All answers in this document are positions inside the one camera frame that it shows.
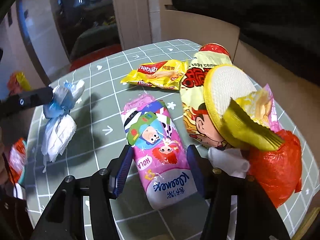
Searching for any pink Kleenex tissue pack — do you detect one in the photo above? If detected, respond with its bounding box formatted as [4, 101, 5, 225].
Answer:
[121, 94, 196, 210]

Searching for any yellow red noodle bag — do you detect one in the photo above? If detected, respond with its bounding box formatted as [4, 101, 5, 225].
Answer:
[180, 43, 232, 150]

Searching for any white tissue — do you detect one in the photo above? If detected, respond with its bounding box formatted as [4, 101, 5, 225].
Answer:
[208, 147, 250, 178]

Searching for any white blue wrapper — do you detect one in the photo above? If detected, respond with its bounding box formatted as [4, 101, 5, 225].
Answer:
[41, 80, 85, 172]

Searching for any yellow scrub sponge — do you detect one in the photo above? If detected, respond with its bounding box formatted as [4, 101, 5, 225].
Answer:
[203, 64, 256, 150]

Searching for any red plastic bag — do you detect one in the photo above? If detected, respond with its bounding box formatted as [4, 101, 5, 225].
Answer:
[247, 129, 302, 208]

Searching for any yellow pink chip bag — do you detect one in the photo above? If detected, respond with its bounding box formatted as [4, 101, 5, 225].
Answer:
[222, 85, 284, 151]

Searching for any yellow nabati wafer wrapper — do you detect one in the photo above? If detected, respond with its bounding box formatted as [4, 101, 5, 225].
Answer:
[120, 59, 188, 90]

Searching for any black hanging cloth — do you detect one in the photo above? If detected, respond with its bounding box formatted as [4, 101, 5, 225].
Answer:
[172, 0, 319, 84]

